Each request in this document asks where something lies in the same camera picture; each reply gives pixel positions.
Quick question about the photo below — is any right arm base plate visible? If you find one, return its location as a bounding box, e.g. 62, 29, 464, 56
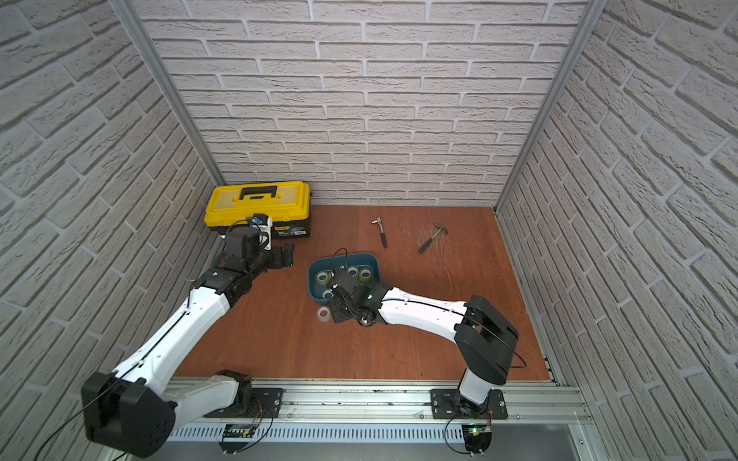
430, 389, 509, 421

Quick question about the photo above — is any left green circuit board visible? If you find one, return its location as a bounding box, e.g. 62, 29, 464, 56
222, 424, 261, 443

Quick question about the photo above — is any corner aluminium post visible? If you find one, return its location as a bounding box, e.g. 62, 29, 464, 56
111, 0, 226, 186
493, 0, 608, 214

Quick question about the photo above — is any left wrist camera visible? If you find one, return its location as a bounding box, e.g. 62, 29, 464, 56
251, 213, 273, 250

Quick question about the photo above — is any yellow black toolbox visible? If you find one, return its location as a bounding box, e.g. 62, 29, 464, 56
204, 182, 311, 239

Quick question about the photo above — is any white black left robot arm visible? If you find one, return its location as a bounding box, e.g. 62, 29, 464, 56
81, 226, 294, 458

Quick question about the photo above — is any right circuit board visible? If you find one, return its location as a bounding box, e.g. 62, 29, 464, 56
461, 425, 493, 455

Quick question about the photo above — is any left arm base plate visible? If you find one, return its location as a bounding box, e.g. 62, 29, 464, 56
251, 387, 284, 419

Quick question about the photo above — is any right corner aluminium post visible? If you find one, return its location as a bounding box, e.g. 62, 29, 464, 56
493, 0, 608, 214

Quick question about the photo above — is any red black ratchet wrench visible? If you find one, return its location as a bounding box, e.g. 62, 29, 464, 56
372, 217, 388, 249

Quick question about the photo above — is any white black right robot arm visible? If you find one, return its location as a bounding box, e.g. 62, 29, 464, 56
327, 268, 522, 418

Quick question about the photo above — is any left corner aluminium post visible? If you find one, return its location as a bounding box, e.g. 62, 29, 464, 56
111, 0, 226, 186

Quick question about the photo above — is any teal plastic storage box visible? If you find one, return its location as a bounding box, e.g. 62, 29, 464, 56
309, 250, 382, 305

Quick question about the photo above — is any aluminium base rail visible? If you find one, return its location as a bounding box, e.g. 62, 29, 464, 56
170, 378, 594, 446

